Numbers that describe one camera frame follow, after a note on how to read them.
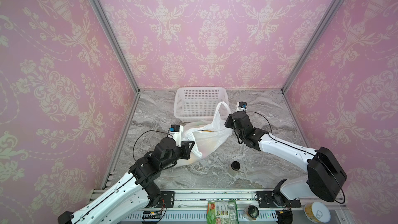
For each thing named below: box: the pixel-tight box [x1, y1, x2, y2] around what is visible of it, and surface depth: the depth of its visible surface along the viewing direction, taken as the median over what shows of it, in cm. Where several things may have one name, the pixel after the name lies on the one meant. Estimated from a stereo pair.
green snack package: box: [206, 200, 240, 224], surface depth 71 cm
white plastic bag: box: [174, 101, 234, 167], surface depth 85 cm
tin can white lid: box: [304, 201, 332, 223], surface depth 68 cm
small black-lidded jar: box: [231, 160, 241, 172], surface depth 77 cm
